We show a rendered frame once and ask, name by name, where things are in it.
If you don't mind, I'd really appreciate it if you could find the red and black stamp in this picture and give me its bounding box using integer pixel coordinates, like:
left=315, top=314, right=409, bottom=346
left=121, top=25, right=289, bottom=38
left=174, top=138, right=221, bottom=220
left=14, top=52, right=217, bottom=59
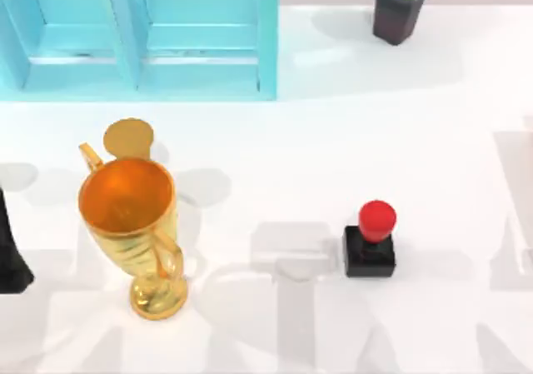
left=343, top=200, right=397, bottom=280

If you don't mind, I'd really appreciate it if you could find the tan round coaster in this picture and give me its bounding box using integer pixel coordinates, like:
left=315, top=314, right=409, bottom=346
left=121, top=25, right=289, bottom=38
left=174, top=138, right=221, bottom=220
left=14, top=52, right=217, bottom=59
left=102, top=117, right=155, bottom=161

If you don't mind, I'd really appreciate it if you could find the gold trophy cup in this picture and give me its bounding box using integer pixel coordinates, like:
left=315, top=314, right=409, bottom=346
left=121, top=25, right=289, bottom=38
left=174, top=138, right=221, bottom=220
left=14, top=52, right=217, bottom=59
left=77, top=142, right=189, bottom=320

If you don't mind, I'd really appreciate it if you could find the light blue rack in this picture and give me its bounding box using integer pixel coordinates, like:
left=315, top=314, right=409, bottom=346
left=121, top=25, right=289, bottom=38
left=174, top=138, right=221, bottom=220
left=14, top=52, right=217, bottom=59
left=0, top=0, right=279, bottom=103

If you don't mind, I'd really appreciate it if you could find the black plant pot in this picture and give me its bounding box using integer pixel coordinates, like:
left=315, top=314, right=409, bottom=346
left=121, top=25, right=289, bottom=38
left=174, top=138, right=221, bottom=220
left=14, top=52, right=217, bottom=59
left=371, top=0, right=433, bottom=47

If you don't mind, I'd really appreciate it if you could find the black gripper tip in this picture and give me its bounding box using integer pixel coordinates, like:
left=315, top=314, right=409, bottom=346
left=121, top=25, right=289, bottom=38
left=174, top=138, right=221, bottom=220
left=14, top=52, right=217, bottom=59
left=0, top=187, right=36, bottom=296

